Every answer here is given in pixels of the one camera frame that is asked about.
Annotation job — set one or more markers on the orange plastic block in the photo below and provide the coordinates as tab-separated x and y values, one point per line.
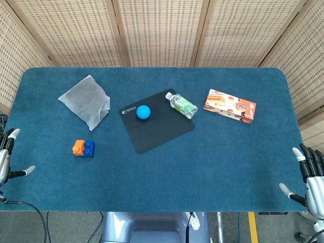
79	148

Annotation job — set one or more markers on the silver-blue robot torso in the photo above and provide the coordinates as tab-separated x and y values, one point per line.
152	227

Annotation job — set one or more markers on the blue ball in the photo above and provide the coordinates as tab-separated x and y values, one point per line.
143	112

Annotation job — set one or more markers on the orange snack box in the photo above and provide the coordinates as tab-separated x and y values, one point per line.
230	106

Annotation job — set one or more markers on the yellow floor tape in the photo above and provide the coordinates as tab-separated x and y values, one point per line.
253	227

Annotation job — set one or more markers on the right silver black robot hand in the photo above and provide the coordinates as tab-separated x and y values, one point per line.
315	189

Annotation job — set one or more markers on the woven folding screen panel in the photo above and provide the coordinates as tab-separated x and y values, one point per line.
71	30
162	30
15	63
248	30
303	76

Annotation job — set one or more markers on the white translucent pouch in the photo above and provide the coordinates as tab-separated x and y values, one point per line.
84	101

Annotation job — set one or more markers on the metal table leg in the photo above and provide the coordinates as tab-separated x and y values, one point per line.
219	227

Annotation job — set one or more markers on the clear water bottle green label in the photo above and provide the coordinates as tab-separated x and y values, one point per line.
183	105

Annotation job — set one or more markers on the black mouse pad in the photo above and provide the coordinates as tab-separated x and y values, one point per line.
159	129

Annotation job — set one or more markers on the blue felt table cover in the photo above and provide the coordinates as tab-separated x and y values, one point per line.
162	177

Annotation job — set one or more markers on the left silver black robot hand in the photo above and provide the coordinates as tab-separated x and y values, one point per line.
3	157

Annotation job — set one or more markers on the blue cube block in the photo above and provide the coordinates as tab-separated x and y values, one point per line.
89	149

